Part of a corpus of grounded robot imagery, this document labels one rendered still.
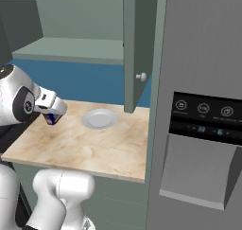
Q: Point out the grey round plate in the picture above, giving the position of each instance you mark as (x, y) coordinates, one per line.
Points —
(99, 119)

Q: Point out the white round door knob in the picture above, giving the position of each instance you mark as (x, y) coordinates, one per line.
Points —
(142, 76)

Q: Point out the grey fridge with dispenser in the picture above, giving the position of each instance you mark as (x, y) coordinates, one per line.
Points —
(201, 82)

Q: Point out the green tall side panel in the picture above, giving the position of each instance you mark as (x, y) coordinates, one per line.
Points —
(157, 50)

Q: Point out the dark green cabinet door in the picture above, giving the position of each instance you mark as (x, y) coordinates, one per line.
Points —
(22, 22)

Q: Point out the green cabinet door with knob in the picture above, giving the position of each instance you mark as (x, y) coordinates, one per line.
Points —
(129, 44)

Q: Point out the green wall cabinet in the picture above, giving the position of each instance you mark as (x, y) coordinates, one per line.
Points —
(72, 35)

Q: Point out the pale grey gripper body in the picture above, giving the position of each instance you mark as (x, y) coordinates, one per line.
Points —
(58, 107)

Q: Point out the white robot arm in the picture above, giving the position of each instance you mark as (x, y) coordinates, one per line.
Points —
(12, 95)

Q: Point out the blue and red food can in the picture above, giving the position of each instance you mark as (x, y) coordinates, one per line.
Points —
(51, 119)

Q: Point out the green base cabinet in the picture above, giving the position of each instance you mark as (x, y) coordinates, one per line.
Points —
(119, 202)

